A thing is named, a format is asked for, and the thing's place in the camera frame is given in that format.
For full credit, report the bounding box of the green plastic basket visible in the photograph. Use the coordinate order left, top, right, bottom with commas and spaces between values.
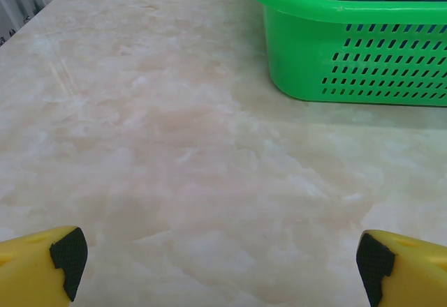
240, 0, 447, 107

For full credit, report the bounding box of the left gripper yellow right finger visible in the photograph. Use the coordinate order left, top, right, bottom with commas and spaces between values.
356, 229, 447, 307

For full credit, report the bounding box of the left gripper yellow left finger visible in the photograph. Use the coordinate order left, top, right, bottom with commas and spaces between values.
0, 225, 89, 307

